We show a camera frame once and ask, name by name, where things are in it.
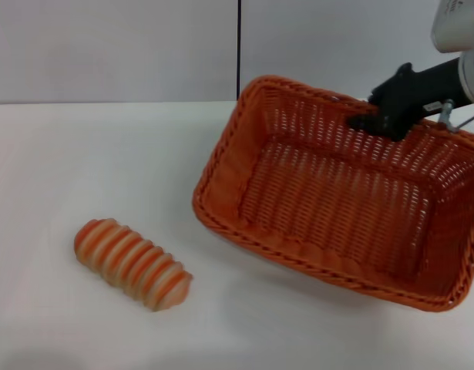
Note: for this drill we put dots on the orange woven plastic basket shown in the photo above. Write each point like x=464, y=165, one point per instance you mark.
x=337, y=216

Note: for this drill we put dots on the orange white striped bread loaf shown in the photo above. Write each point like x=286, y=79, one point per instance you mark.
x=128, y=266

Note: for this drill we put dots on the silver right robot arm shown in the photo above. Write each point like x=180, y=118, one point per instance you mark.
x=462, y=31

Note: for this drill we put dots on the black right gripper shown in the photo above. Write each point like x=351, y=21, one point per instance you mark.
x=421, y=90

